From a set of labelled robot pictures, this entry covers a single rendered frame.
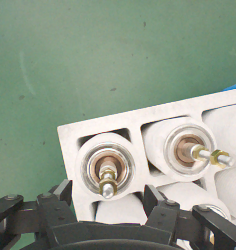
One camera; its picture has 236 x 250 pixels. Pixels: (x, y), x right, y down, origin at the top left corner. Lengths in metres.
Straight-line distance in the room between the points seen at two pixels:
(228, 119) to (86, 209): 0.28
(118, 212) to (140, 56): 0.41
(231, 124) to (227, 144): 0.03
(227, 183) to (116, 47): 0.43
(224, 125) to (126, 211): 0.20
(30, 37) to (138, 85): 0.33
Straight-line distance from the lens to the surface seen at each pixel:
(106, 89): 0.51
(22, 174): 0.57
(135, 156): 0.26
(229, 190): 0.38
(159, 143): 0.26
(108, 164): 0.23
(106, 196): 0.17
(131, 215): 0.29
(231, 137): 0.32
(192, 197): 0.30
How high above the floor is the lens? 0.50
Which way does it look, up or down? 87 degrees down
